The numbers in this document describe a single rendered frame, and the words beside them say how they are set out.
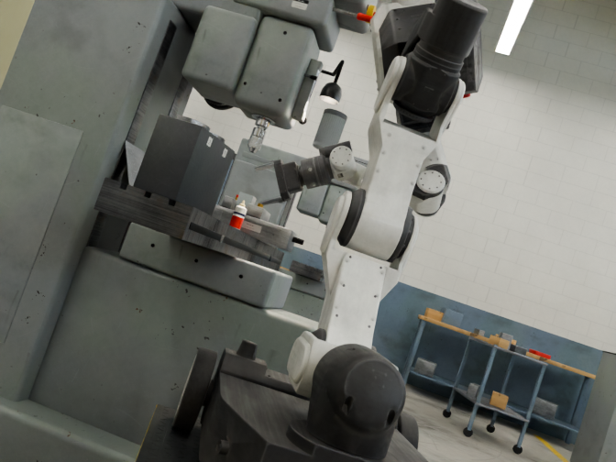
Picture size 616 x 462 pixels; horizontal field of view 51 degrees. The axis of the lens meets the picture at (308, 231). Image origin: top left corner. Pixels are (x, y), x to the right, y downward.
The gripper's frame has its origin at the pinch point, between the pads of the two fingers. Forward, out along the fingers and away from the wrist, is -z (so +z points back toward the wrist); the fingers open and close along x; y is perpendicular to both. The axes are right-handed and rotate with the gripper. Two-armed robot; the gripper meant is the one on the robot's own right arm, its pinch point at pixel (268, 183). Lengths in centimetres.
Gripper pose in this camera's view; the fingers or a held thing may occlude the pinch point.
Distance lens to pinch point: 193.7
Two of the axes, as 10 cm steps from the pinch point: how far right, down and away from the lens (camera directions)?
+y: -1.5, -1.3, -9.8
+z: 9.6, -2.3, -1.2
